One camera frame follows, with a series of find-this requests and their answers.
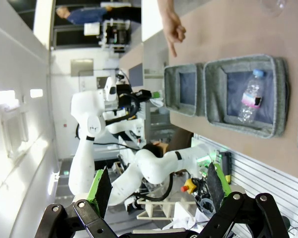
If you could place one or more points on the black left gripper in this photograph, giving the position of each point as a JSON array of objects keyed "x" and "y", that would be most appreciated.
[{"x": 129, "y": 95}]

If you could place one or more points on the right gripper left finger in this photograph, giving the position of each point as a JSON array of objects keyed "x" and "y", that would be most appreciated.
[{"x": 100, "y": 193}]

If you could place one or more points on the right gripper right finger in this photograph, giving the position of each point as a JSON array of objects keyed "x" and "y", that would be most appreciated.
[{"x": 218, "y": 188}]

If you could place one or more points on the white paper ball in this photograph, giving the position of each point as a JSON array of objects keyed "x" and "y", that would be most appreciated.
[{"x": 157, "y": 102}]

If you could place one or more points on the clear bottle with pink label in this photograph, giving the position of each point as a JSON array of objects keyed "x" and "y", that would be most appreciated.
[{"x": 252, "y": 94}]

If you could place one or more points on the person's right forearm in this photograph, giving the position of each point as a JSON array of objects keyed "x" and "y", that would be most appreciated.
[{"x": 165, "y": 6}]

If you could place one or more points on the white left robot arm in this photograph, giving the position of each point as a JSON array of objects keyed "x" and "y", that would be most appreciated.
[{"x": 151, "y": 166}]

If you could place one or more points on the person's right hand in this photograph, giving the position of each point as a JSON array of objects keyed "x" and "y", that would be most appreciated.
[{"x": 172, "y": 27}]

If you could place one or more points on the yellow red emergency stop button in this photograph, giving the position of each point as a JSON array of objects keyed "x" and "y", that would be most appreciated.
[{"x": 190, "y": 184}]

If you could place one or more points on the aluminium slotted mounting panel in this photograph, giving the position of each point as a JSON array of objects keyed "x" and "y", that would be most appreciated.
[{"x": 263, "y": 178}]

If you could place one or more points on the person with black hair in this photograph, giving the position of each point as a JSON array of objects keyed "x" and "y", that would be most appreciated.
[{"x": 151, "y": 150}]

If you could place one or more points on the black equipment rack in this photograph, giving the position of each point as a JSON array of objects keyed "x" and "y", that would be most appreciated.
[{"x": 116, "y": 34}]

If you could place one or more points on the white box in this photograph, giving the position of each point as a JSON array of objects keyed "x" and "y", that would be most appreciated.
[{"x": 91, "y": 29}]

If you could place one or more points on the person in blue shirt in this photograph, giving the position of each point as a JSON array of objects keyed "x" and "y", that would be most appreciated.
[{"x": 89, "y": 15}]

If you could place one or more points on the white ceiling fixture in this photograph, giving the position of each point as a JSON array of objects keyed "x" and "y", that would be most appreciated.
[{"x": 15, "y": 129}]

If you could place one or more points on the crushed clear plastic bottle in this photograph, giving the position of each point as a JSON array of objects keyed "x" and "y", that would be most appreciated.
[{"x": 273, "y": 7}]

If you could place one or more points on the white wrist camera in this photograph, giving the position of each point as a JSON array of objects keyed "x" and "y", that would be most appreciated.
[{"x": 111, "y": 89}]

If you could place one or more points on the white wooden frame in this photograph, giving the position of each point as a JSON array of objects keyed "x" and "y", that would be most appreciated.
[{"x": 151, "y": 210}]

